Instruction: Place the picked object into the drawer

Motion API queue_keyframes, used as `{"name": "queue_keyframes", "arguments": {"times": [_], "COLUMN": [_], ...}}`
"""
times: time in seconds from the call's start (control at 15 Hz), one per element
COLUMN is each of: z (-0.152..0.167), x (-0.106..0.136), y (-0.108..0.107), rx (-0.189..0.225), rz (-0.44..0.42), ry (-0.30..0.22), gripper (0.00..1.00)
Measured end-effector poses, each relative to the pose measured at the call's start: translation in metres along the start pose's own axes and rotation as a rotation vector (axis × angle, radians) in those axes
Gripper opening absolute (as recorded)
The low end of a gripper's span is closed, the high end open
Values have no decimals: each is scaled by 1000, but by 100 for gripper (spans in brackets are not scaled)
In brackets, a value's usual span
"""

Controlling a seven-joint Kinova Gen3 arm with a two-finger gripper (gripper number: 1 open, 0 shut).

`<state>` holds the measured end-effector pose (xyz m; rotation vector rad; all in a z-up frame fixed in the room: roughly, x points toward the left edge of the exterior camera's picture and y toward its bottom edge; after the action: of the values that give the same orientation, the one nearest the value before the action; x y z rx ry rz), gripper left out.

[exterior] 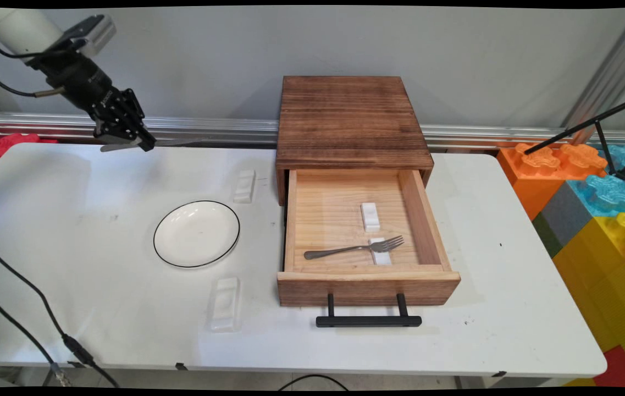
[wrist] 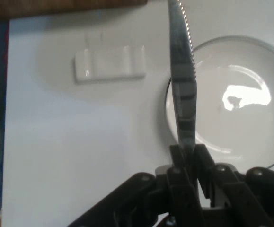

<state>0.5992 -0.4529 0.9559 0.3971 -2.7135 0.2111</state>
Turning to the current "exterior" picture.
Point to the grey foam block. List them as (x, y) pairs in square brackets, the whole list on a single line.
[(562, 220)]

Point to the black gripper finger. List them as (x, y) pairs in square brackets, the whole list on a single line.
[(136, 118), (114, 129)]

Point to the light wooden drawer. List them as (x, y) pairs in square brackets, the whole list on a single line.
[(367, 287)]

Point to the large white cutlery rest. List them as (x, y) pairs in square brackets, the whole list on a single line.
[(224, 302)]

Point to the silver fork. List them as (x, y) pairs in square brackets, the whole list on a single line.
[(334, 252)]

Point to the small white cutlery rest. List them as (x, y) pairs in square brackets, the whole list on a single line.
[(382, 257), (370, 216), (244, 187)]

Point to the dark wooden cabinet box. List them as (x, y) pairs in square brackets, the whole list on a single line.
[(350, 118)]

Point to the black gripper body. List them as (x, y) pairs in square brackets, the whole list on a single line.
[(78, 80)]

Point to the black tripod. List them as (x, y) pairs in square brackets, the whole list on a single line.
[(601, 137)]

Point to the slanted aluminium post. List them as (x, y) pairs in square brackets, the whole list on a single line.
[(609, 66)]

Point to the orange foam block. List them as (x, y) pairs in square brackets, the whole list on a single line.
[(532, 176)]

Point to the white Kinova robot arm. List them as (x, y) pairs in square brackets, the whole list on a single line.
[(15, 25)]

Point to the colourful giant toy bricks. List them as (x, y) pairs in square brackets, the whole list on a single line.
[(603, 286)]

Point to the white plate with black rim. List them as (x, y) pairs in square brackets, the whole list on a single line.
[(197, 234)]

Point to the aluminium rail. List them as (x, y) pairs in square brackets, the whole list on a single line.
[(510, 135)]

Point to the blue foam block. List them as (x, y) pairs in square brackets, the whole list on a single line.
[(606, 192)]

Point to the silver table knife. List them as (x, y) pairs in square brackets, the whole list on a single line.
[(117, 147)]

